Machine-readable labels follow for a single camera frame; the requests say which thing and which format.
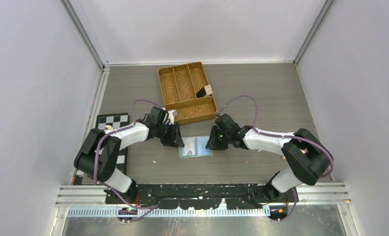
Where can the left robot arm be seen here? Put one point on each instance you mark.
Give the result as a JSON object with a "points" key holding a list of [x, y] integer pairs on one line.
{"points": [[100, 150]]}

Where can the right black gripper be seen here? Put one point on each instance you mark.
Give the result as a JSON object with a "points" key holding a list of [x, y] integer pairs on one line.
{"points": [[213, 144]]}

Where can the green card holder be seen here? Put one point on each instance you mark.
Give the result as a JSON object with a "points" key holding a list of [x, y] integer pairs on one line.
{"points": [[195, 147]]}

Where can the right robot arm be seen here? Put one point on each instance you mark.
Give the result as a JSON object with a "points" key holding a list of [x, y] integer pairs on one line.
{"points": [[307, 158]]}

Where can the black white chessboard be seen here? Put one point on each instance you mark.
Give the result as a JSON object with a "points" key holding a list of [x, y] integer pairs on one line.
{"points": [[116, 120]]}

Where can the woven wicker divided tray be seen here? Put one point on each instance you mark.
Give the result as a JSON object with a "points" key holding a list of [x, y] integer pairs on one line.
{"points": [[179, 85]]}

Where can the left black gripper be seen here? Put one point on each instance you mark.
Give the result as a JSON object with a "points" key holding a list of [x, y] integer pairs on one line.
{"points": [[174, 140]]}

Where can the aluminium front rail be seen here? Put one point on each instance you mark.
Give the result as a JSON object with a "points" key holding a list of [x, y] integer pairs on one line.
{"points": [[82, 195]]}

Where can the stack of cards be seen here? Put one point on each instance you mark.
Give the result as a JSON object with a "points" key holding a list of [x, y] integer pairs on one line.
{"points": [[204, 91]]}

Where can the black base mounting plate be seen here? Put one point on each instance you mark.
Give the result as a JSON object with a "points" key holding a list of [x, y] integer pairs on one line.
{"points": [[202, 196]]}

